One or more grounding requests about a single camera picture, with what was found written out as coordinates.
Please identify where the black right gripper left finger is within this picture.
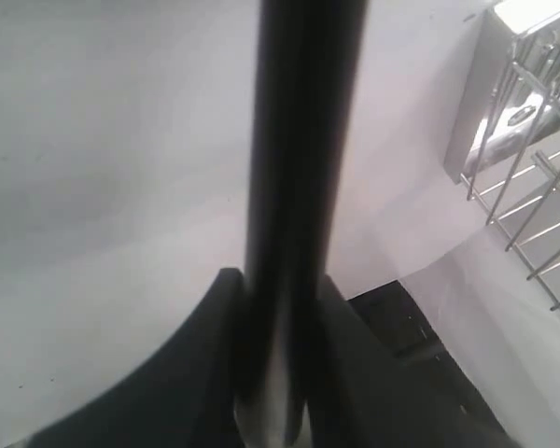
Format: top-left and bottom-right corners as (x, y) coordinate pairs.
(28, 268), (244, 447)

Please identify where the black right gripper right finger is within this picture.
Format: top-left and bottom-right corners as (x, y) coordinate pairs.
(308, 278), (518, 447)

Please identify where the black handled knife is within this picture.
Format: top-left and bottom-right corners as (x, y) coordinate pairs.
(234, 1), (368, 447)

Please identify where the dark equipment under table edge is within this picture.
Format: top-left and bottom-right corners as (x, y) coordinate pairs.
(349, 281), (504, 433)

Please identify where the chrome wire utensil holder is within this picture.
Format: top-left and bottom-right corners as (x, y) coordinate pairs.
(444, 1), (560, 315)

